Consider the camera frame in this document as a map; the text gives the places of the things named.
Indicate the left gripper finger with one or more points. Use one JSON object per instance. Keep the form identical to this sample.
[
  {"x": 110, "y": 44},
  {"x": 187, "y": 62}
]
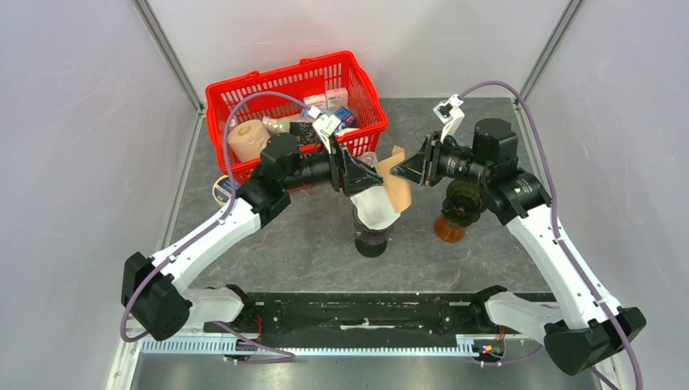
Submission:
[
  {"x": 357, "y": 169},
  {"x": 358, "y": 185}
]

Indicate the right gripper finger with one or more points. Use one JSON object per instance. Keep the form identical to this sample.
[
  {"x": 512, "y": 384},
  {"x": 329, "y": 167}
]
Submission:
[
  {"x": 415, "y": 174},
  {"x": 410, "y": 162}
]

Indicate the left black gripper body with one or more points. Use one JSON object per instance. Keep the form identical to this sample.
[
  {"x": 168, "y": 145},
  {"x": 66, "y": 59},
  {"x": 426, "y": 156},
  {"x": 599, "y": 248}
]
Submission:
[{"x": 338, "y": 175}]

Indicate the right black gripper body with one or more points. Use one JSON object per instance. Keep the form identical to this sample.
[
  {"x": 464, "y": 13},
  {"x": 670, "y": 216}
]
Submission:
[{"x": 435, "y": 158}]

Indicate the brown paper coffee filter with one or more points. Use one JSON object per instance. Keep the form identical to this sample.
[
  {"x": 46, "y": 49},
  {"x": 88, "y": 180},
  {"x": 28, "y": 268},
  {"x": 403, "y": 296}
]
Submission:
[{"x": 398, "y": 189}]

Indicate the white paper coffee filter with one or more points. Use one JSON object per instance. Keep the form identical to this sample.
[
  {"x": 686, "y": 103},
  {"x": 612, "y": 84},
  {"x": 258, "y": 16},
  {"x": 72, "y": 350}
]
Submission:
[{"x": 374, "y": 208}]

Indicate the dark green dripper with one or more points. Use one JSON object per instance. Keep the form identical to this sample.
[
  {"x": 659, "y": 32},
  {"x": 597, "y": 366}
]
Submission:
[{"x": 463, "y": 203}]

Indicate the clear grey glass dripper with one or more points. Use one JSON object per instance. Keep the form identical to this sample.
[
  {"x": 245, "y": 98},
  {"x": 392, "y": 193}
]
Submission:
[{"x": 370, "y": 235}]

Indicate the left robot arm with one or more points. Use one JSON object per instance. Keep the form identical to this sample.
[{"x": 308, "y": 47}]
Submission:
[{"x": 156, "y": 290}]

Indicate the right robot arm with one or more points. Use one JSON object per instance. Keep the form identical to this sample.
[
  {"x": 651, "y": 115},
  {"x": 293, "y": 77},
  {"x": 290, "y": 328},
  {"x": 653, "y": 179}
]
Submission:
[{"x": 588, "y": 325}]

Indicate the red black coffee server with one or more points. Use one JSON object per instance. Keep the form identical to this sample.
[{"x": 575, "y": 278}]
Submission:
[{"x": 370, "y": 250}]

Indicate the black yellow drink can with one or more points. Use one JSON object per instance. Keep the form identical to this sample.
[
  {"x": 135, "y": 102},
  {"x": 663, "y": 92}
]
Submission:
[{"x": 370, "y": 158}]

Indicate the blue detergent box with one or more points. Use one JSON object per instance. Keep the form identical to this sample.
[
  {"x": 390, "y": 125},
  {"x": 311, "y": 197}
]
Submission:
[{"x": 347, "y": 118}]

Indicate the amber glass beaker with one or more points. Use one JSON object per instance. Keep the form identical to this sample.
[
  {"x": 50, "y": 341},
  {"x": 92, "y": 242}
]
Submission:
[{"x": 447, "y": 230}]

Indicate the white pink small box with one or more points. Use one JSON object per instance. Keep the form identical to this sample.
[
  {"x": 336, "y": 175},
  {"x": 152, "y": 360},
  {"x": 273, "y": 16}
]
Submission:
[{"x": 336, "y": 98}]

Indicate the red plastic shopping basket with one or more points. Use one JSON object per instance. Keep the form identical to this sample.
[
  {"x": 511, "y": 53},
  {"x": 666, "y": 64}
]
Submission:
[{"x": 308, "y": 77}]

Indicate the pale green plastic bottle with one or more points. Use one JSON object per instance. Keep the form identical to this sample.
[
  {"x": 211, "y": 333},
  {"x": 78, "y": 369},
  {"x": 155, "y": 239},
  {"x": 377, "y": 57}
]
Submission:
[{"x": 279, "y": 125}]

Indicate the beige toilet paper roll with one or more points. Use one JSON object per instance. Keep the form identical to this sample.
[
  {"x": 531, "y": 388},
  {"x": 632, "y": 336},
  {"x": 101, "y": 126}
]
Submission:
[{"x": 248, "y": 139}]

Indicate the masking tape roll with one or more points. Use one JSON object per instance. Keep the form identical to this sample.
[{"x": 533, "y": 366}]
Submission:
[{"x": 222, "y": 189}]

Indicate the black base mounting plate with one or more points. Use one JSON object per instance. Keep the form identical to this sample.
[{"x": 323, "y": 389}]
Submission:
[{"x": 361, "y": 319}]

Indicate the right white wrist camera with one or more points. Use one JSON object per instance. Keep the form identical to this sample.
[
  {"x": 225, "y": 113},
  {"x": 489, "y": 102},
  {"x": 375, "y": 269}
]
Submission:
[{"x": 450, "y": 113}]

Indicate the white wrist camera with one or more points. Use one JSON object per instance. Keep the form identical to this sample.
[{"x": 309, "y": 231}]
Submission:
[
  {"x": 450, "y": 113},
  {"x": 325, "y": 125}
]

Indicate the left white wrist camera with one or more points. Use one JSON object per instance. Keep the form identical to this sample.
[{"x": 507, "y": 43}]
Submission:
[{"x": 325, "y": 125}]

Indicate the white cable duct rail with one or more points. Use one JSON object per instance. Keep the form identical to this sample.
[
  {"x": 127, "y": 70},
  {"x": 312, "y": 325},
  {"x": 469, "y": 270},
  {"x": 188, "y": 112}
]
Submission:
[{"x": 231, "y": 346}]

